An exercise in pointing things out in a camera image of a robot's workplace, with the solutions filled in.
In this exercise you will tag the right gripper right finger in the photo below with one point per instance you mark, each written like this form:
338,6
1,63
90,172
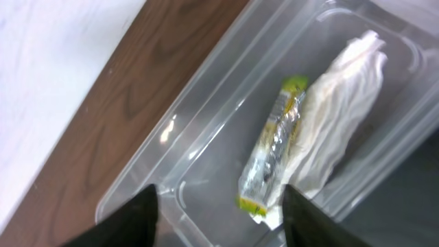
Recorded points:
305,225

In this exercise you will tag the white napkin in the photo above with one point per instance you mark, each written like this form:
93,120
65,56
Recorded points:
335,105

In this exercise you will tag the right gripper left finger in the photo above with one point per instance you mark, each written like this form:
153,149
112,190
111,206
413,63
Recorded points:
133,224

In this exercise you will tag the clear plastic bin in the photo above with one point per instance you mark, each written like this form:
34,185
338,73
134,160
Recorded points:
197,151

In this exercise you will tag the green snack wrapper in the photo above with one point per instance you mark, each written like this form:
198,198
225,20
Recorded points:
264,168

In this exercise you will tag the black waste tray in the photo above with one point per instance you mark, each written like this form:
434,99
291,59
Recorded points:
403,209

